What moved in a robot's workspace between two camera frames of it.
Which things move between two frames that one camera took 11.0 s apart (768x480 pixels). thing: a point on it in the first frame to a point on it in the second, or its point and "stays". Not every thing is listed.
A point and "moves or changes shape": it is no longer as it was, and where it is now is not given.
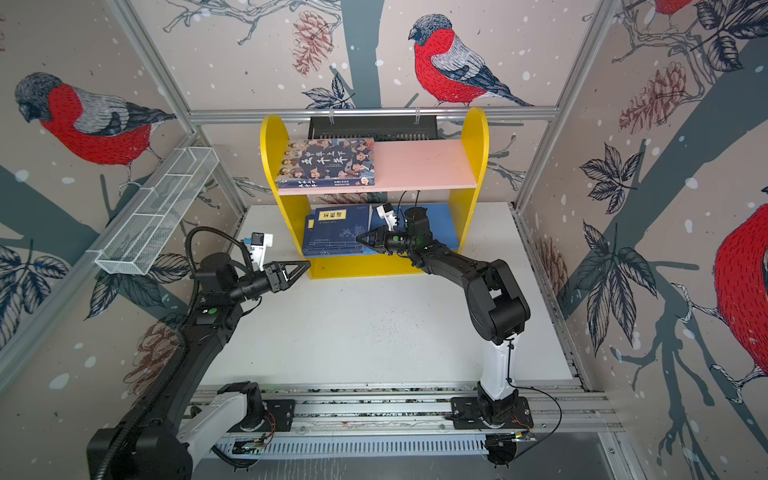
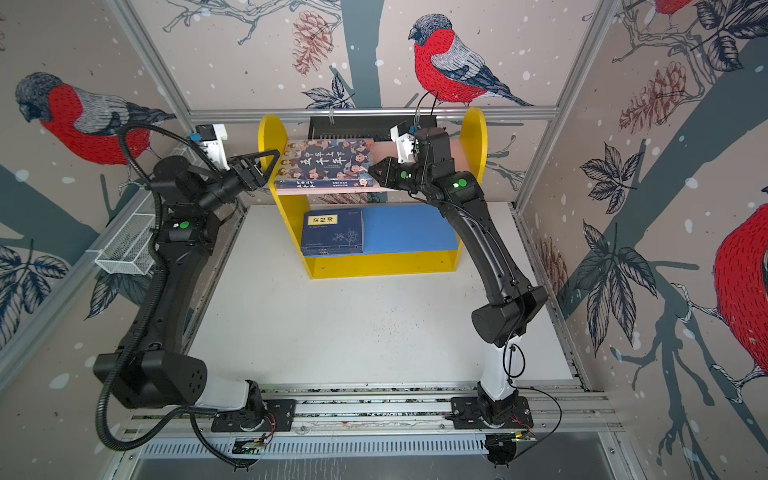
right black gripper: [385, 242] to [393, 169]
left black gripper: [276, 270] to [252, 179]
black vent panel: [380, 128] stays
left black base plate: [279, 417] stays
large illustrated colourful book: [328, 162] stays
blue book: [335, 230] moves or changes shape
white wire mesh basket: [147, 228] stays
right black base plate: [466, 415] stays
